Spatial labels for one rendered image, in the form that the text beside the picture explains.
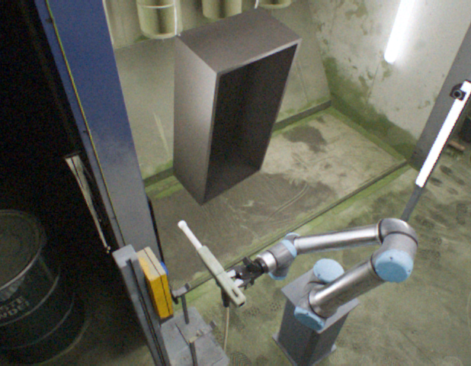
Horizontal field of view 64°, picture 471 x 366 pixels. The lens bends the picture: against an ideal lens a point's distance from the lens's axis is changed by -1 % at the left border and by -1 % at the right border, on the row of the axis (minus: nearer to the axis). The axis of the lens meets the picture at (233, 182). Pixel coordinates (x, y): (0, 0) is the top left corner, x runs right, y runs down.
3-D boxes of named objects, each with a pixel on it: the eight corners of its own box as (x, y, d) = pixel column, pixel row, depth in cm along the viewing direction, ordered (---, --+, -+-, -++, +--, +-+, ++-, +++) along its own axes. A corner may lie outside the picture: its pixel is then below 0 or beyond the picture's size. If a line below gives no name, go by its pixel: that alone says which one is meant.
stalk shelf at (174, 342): (153, 332, 178) (152, 331, 177) (194, 308, 187) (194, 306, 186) (185, 392, 160) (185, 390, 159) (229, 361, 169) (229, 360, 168)
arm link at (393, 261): (325, 306, 194) (430, 246, 135) (312, 335, 183) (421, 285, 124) (300, 289, 195) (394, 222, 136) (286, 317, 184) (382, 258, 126)
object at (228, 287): (247, 323, 159) (247, 296, 143) (237, 329, 158) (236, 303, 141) (190, 245, 189) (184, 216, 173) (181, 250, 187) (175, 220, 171)
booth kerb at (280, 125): (106, 207, 331) (102, 196, 322) (105, 205, 332) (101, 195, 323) (329, 108, 439) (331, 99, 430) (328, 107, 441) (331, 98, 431)
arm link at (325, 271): (341, 281, 202) (349, 263, 190) (331, 307, 192) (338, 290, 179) (315, 269, 207) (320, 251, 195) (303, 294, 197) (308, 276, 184)
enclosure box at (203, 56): (172, 174, 290) (174, 34, 194) (232, 142, 317) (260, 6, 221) (200, 206, 277) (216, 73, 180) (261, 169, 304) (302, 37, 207)
